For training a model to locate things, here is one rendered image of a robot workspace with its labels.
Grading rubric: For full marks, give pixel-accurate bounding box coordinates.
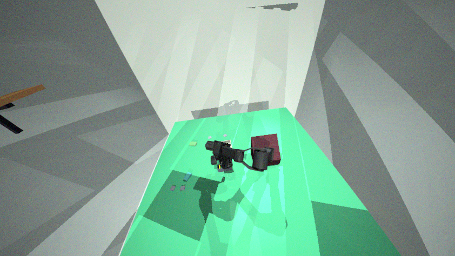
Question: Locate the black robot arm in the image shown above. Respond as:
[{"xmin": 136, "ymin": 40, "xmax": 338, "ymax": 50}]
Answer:
[{"xmin": 205, "ymin": 140, "xmax": 275, "ymax": 172}]

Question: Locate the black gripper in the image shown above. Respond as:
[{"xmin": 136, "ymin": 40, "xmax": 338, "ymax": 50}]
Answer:
[{"xmin": 210, "ymin": 156, "xmax": 226, "ymax": 165}]

